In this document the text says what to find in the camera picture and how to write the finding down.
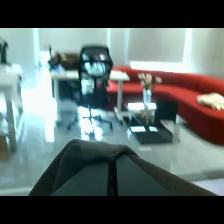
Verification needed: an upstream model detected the white desk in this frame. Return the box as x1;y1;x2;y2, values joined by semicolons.
50;68;131;125

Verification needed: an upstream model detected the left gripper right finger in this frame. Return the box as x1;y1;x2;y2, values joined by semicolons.
115;153;173;197

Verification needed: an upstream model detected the white side table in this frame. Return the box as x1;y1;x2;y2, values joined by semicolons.
0;63;25;153

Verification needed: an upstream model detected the black office chair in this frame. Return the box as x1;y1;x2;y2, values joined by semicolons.
76;45;115;131

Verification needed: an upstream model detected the cream blanket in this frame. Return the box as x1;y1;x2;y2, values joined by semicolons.
196;92;224;111

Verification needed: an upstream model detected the red sofa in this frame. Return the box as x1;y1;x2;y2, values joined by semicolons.
107;65;224;146

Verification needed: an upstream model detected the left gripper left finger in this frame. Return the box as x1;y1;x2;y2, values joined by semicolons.
51;157;111;197

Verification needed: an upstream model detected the dark grey garment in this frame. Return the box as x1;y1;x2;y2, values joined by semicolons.
28;138;217;197

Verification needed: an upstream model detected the glass coffee table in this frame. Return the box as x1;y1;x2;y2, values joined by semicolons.
123;100;183;145

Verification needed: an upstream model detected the vase of flowers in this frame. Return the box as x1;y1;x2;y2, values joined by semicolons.
137;72;163;108

